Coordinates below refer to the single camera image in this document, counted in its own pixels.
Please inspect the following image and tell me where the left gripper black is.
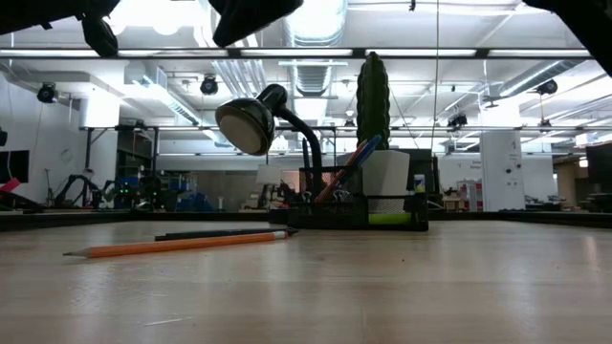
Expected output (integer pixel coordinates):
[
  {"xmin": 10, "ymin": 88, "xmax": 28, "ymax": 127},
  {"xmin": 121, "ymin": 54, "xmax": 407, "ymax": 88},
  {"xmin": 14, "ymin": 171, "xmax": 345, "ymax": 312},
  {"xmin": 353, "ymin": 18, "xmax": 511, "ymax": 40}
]
[{"xmin": 47, "ymin": 0, "xmax": 120, "ymax": 57}]

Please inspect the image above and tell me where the orange pencil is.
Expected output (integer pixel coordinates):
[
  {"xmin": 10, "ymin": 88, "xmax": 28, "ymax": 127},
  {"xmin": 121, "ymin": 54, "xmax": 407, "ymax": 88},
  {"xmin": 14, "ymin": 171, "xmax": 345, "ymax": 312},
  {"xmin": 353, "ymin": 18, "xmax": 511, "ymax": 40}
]
[
  {"xmin": 62, "ymin": 230, "xmax": 292, "ymax": 260},
  {"xmin": 314, "ymin": 140, "xmax": 370, "ymax": 205}
]

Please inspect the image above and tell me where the green sticky note pad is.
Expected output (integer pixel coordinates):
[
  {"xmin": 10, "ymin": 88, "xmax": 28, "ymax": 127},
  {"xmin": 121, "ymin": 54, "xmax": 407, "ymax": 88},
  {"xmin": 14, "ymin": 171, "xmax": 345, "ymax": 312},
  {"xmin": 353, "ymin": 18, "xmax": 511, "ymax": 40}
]
[{"xmin": 367, "ymin": 212, "xmax": 413, "ymax": 226}]

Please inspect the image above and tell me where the black mesh desk organizer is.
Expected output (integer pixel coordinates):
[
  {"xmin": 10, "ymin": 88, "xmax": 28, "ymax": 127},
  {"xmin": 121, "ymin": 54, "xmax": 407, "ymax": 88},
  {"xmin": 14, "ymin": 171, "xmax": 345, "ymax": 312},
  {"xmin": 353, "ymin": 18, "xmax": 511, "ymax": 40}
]
[{"xmin": 286, "ymin": 165, "xmax": 430, "ymax": 233}]

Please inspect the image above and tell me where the black gooseneck desk lamp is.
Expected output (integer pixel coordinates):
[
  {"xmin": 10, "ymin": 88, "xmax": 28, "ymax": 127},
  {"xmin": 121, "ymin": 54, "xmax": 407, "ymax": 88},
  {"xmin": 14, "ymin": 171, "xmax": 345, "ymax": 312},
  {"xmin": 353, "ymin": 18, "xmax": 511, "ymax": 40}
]
[{"xmin": 214, "ymin": 83, "xmax": 325, "ymax": 226}]

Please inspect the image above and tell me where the black metal shelving rack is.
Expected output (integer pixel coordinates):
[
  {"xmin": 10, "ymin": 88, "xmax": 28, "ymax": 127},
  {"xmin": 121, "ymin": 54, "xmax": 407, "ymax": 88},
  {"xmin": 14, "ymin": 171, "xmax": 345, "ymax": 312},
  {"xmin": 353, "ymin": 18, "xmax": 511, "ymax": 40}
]
[{"xmin": 78, "ymin": 124, "xmax": 160, "ymax": 211}]

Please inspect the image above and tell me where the tall green cactus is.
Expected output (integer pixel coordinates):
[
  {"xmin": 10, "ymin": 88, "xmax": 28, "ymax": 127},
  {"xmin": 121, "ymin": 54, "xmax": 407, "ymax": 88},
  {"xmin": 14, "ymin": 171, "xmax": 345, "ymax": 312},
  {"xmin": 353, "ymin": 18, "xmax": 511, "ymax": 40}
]
[{"xmin": 356, "ymin": 51, "xmax": 391, "ymax": 152}]

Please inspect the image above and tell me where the blue storage bin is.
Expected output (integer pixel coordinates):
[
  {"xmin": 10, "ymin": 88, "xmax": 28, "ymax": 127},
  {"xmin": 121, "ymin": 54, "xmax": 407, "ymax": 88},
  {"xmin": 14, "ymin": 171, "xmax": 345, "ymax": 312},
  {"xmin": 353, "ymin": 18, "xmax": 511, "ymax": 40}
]
[
  {"xmin": 160, "ymin": 174, "xmax": 197, "ymax": 211},
  {"xmin": 114, "ymin": 174, "xmax": 144, "ymax": 210}
]

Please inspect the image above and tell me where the blue cloth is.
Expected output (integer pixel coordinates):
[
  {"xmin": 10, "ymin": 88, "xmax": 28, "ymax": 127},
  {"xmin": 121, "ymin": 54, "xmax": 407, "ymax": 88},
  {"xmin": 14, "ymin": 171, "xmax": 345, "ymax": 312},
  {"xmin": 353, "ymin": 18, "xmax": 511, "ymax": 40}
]
[{"xmin": 188, "ymin": 190, "xmax": 215, "ymax": 212}]

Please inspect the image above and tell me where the thin black pen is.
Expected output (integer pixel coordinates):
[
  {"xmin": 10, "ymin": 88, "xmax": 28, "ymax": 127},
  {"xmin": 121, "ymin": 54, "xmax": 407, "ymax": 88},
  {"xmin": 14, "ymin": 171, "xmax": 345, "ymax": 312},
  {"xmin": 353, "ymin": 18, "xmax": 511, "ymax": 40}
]
[{"xmin": 154, "ymin": 227, "xmax": 299, "ymax": 242}]

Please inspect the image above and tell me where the dark computer monitor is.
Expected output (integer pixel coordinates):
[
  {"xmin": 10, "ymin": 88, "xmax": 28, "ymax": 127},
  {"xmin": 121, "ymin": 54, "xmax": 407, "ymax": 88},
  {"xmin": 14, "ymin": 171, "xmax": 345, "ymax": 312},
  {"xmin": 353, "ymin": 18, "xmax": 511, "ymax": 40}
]
[{"xmin": 585, "ymin": 142, "xmax": 612, "ymax": 187}]

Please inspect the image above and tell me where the ventilation duct with grille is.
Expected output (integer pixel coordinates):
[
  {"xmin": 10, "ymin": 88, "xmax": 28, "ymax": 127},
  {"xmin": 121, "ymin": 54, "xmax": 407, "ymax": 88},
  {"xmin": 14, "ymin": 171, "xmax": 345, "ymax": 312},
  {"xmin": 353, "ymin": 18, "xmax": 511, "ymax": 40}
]
[{"xmin": 121, "ymin": 61, "xmax": 205, "ymax": 126}]

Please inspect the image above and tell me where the black wall monitor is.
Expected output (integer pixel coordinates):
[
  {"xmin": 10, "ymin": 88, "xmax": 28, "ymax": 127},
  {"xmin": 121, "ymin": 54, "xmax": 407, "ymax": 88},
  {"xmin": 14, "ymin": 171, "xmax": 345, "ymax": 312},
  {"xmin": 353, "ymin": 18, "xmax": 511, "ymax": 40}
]
[{"xmin": 0, "ymin": 150, "xmax": 30, "ymax": 184}]

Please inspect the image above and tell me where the thin hanging cable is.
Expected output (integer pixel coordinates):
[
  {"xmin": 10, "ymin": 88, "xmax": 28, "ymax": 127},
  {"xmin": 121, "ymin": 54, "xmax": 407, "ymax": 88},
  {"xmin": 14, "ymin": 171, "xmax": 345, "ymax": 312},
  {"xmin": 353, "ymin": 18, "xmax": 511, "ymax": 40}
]
[{"xmin": 431, "ymin": 0, "xmax": 440, "ymax": 154}]

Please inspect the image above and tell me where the black table edge rail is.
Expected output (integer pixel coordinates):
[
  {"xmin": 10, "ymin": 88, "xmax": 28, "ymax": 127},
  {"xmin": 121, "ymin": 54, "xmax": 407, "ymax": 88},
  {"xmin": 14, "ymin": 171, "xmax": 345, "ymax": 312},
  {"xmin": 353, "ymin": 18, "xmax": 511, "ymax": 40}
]
[{"xmin": 0, "ymin": 209, "xmax": 612, "ymax": 231}]

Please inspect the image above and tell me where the black overhead frame beam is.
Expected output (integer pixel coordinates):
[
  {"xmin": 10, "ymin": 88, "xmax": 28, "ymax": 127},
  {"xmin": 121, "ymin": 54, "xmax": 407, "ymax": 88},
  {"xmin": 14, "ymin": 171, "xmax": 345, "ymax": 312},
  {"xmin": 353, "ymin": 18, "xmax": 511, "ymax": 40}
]
[{"xmin": 0, "ymin": 46, "xmax": 612, "ymax": 60}]

